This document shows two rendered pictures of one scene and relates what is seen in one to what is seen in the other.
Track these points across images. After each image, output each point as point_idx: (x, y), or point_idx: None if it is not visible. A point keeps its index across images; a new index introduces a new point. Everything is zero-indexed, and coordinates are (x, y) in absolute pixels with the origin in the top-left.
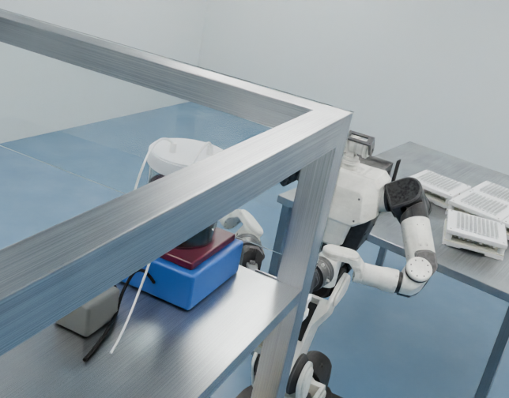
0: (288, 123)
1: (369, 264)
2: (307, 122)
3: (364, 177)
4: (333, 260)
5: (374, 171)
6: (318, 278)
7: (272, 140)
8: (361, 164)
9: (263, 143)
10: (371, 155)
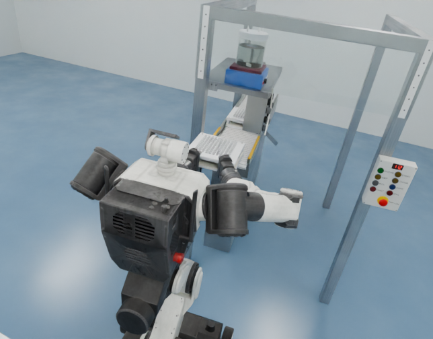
0: (222, 3)
1: None
2: (217, 3)
3: (150, 161)
4: None
5: (136, 172)
6: None
7: (224, 1)
8: (148, 181)
9: (226, 1)
10: (128, 208)
